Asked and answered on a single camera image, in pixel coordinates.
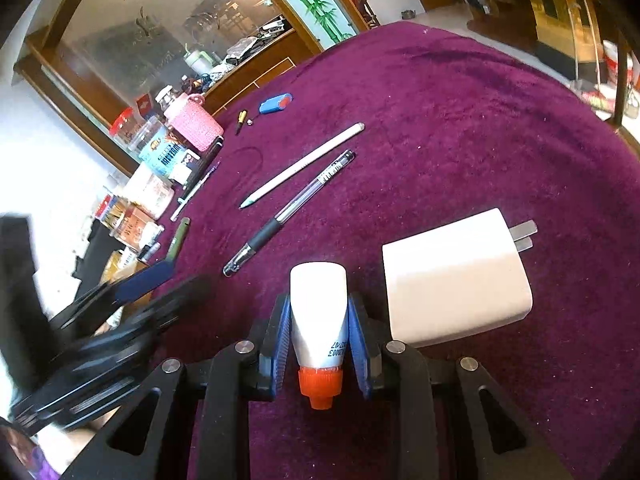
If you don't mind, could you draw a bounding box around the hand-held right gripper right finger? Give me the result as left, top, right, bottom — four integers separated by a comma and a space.
347, 293, 576, 480

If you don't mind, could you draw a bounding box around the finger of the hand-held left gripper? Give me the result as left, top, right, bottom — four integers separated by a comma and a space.
50, 259, 177, 335
125, 275, 214, 342

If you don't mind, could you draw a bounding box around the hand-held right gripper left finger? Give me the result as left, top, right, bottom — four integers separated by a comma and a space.
60, 293, 293, 480

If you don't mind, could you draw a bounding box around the white glue bottle orange cap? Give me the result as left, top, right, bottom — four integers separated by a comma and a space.
290, 262, 349, 411

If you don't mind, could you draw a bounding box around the white charger plug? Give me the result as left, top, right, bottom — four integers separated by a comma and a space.
381, 207, 538, 350

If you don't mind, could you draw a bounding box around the person's left forearm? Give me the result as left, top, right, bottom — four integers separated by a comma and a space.
0, 420, 63, 480

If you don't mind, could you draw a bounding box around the green pen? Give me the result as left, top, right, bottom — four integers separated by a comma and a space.
167, 217, 192, 262

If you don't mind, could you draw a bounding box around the red lid patterned jar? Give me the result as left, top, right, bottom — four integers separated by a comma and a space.
95, 195, 164, 255

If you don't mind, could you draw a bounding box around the clear jar orange label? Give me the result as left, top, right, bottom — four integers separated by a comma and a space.
122, 162, 176, 218

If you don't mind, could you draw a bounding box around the white purple pen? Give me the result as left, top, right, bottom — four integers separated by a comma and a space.
170, 161, 221, 222

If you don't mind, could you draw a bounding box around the small blue white box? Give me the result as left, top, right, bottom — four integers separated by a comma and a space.
170, 150, 202, 184

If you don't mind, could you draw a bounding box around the clear jar blue label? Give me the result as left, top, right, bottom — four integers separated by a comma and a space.
137, 127, 187, 177

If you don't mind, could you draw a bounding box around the black gel pen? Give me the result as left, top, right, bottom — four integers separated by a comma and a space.
223, 149, 357, 278

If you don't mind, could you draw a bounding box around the large clear red lid jar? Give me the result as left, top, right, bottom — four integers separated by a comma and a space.
109, 107, 145, 147

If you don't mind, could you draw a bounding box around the pink mesh cup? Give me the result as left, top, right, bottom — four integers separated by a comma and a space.
165, 92, 225, 152

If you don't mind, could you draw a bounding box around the blue lighter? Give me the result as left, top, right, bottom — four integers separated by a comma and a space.
259, 94, 293, 115

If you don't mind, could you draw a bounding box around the green mug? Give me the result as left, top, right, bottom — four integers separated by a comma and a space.
185, 50, 217, 77

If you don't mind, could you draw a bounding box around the purple tablecloth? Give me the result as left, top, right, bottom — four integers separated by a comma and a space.
145, 20, 640, 480

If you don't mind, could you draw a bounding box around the wooden cabinet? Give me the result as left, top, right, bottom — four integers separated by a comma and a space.
195, 25, 322, 117

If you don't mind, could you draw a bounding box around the mop pole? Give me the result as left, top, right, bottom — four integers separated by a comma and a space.
569, 2, 602, 92

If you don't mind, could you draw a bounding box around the white bucket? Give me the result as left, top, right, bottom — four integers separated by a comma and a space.
602, 40, 640, 87

